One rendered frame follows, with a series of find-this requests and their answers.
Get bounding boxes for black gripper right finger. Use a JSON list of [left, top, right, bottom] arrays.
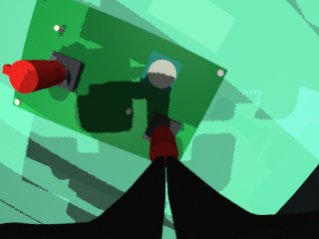
[[166, 156, 319, 239]]

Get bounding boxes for green circuit board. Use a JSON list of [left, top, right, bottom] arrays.
[[3, 0, 227, 164]]

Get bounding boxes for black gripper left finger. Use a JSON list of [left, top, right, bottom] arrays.
[[0, 156, 166, 239]]

